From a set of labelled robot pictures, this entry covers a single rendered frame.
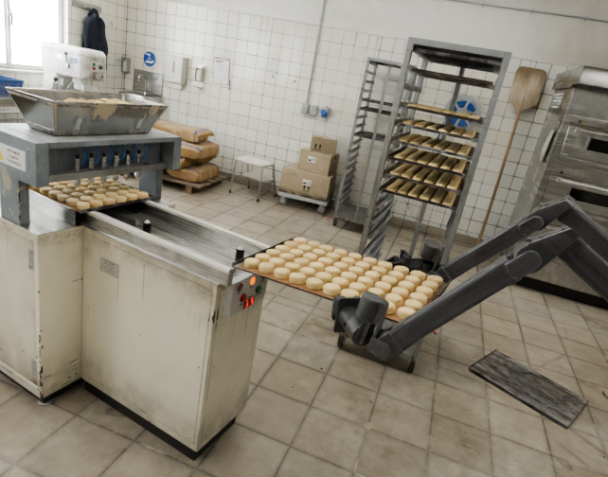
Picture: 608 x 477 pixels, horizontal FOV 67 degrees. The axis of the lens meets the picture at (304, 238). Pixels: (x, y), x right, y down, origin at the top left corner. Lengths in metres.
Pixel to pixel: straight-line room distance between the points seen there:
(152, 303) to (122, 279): 0.17
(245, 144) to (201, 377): 4.71
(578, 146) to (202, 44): 4.49
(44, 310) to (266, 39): 4.70
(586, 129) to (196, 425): 3.95
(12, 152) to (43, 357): 0.83
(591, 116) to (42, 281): 4.22
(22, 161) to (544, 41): 4.95
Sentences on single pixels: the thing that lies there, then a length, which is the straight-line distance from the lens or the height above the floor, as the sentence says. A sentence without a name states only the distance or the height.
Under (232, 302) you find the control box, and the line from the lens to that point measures 1.67.
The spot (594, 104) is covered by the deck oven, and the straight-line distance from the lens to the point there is 4.70.
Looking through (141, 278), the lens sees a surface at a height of 0.73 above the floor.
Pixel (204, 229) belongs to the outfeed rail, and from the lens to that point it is 1.99.
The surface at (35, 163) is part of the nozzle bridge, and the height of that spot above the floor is 1.11.
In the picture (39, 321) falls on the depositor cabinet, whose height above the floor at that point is 0.47.
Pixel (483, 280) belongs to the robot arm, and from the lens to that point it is 1.07.
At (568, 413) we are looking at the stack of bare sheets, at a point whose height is 0.02.
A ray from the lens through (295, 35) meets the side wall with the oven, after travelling 5.99.
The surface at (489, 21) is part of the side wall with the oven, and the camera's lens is 5.65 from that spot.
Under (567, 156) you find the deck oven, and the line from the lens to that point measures 4.69.
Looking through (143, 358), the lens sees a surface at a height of 0.38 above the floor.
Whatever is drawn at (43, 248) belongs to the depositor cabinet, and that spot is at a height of 0.78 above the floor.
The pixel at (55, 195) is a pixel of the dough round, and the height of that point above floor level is 0.92.
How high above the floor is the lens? 1.57
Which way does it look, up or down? 20 degrees down
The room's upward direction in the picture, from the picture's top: 11 degrees clockwise
